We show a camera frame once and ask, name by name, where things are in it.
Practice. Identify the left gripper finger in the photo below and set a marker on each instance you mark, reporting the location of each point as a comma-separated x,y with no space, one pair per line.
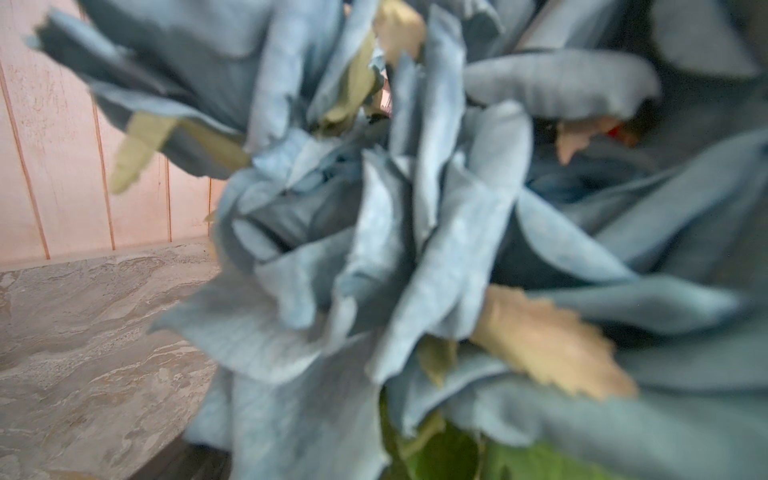
181,460

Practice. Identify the dusty blue flower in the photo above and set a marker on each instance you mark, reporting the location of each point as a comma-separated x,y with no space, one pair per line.
460,239

